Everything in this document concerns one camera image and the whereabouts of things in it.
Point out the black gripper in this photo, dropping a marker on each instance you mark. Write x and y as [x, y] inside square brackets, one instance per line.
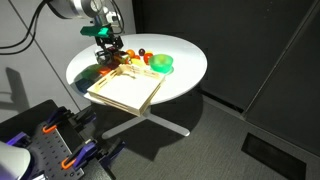
[109, 40]

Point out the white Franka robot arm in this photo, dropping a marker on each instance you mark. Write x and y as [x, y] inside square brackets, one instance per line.
[78, 8]

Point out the black block pink print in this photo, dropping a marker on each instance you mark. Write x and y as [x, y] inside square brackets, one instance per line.
[111, 49]

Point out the black white checkered block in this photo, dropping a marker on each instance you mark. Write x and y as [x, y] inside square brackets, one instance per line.
[108, 60]

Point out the light wooden tray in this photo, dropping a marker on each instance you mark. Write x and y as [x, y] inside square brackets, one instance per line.
[128, 88]

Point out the small magenta cube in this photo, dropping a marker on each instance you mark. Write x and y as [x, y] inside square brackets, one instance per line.
[113, 65]

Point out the small orange cube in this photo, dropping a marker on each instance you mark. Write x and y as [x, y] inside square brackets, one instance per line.
[104, 70]

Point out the small yellow-green cube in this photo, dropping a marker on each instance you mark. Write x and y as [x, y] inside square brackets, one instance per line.
[96, 67]

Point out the toy orange fruit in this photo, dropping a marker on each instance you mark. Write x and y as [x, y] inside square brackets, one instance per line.
[130, 53]

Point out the small red toy fruit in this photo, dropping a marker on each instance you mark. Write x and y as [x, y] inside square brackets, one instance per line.
[136, 57]

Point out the small green cube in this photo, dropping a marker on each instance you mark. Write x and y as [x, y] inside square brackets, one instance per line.
[88, 73]

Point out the yellow toy banana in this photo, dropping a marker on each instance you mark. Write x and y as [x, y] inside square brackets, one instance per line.
[137, 62]

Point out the dark toy plum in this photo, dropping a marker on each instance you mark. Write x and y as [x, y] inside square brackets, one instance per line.
[141, 51]

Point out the red toy tomato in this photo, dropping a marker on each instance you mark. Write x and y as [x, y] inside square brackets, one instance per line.
[147, 58]

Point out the yellow toy lemon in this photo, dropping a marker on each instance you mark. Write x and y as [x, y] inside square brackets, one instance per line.
[149, 52]

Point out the green plastic bowl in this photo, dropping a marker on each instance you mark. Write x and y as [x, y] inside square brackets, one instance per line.
[161, 63]

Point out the dark purple black clamp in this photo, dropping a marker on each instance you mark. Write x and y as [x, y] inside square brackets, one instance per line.
[85, 117]
[111, 152]

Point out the purple clamp orange tip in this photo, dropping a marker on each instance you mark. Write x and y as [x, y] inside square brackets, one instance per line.
[55, 117]
[81, 154]

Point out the white table leg base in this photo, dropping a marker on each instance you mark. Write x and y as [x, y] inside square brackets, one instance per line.
[156, 121]

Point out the black case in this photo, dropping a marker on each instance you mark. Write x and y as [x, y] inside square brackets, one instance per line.
[23, 118]

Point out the black perforated pegboard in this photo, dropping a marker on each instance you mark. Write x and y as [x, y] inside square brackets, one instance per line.
[50, 153]

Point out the white rounded housing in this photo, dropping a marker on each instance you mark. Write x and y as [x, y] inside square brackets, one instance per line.
[13, 160]

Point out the dark rectangular floor vent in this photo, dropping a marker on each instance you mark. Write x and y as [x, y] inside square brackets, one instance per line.
[273, 156]

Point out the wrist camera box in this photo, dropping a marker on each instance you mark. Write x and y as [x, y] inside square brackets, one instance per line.
[96, 31]

